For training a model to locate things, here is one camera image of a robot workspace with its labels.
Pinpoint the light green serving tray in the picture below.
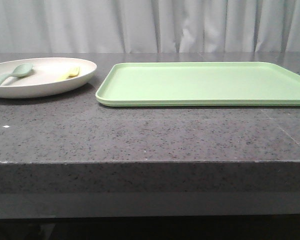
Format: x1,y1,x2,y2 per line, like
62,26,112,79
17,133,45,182
95,62,300,107

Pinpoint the beige round plate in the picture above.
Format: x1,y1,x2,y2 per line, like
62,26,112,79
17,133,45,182
0,57,97,99

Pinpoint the grey pleated curtain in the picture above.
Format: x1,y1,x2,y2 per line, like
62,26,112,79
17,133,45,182
0,0,300,53

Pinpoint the pale green plastic spoon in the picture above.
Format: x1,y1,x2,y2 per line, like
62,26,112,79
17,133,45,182
0,63,33,85

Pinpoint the yellow plastic fork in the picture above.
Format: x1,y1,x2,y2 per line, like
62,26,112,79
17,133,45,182
57,66,80,81

